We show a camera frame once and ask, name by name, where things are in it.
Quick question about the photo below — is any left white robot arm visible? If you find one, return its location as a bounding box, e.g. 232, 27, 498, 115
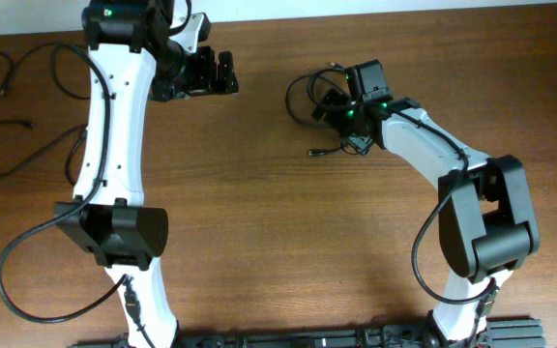
58, 1, 239, 347

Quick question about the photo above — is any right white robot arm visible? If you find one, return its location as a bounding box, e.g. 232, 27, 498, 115
306, 60, 546, 347

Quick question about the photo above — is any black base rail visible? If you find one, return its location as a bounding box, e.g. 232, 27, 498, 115
68, 316, 548, 348

